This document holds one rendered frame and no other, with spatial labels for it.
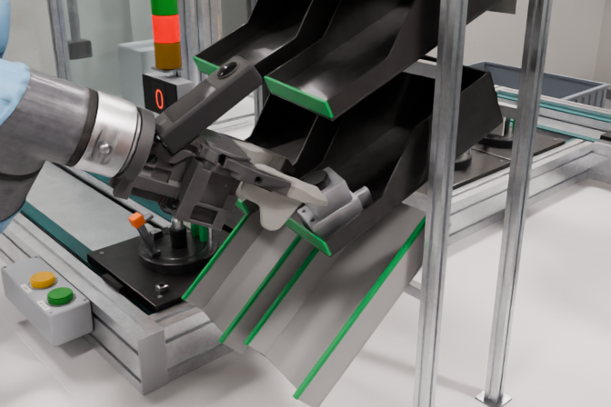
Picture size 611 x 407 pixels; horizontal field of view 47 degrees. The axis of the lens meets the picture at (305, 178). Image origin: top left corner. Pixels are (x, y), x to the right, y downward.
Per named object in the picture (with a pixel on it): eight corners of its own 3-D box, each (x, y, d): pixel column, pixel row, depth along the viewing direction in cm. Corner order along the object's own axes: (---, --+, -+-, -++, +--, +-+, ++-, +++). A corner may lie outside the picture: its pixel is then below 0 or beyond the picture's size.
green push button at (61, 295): (55, 312, 112) (53, 302, 111) (44, 302, 115) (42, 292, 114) (78, 303, 114) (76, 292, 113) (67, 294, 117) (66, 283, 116)
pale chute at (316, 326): (317, 411, 85) (295, 398, 83) (265, 354, 96) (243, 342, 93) (453, 224, 88) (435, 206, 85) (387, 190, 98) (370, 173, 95)
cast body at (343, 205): (321, 245, 81) (298, 200, 77) (305, 228, 85) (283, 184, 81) (381, 207, 82) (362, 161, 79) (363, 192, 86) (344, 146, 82)
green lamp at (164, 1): (160, 16, 129) (158, -11, 127) (146, 14, 132) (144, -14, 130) (184, 14, 132) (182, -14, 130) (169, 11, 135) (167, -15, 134)
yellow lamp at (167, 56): (164, 71, 132) (162, 44, 131) (150, 66, 136) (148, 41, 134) (186, 66, 136) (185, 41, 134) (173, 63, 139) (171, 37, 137)
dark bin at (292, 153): (248, 216, 90) (224, 172, 86) (205, 183, 100) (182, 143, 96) (410, 98, 98) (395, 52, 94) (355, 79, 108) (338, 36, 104)
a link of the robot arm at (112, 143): (91, 80, 68) (105, 105, 61) (135, 95, 70) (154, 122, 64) (64, 149, 70) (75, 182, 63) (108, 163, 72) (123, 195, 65)
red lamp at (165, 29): (162, 44, 131) (160, 17, 129) (148, 40, 134) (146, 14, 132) (185, 41, 134) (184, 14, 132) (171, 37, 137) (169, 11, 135)
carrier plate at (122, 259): (156, 317, 111) (155, 305, 110) (87, 263, 128) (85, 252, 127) (275, 268, 126) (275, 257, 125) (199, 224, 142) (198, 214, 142)
